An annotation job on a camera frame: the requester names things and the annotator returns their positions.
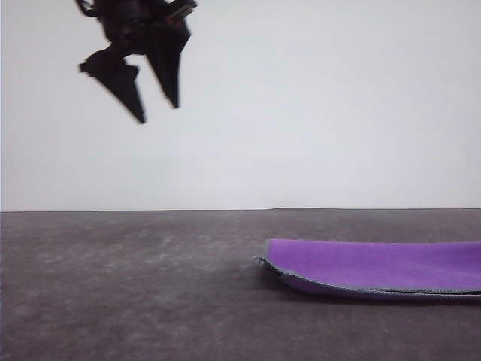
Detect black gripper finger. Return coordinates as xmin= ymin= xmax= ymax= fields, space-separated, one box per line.
xmin=86 ymin=62 xmax=147 ymax=125
xmin=145 ymin=36 xmax=192 ymax=110

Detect purple towel with grey hem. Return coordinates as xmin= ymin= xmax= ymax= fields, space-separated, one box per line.
xmin=253 ymin=238 xmax=481 ymax=302

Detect grey table cloth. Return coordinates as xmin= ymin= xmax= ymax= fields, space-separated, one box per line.
xmin=0 ymin=207 xmax=481 ymax=361

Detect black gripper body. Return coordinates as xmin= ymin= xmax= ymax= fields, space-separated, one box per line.
xmin=78 ymin=0 xmax=193 ymax=74

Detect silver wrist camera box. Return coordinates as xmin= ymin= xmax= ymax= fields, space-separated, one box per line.
xmin=167 ymin=0 xmax=199 ymax=20

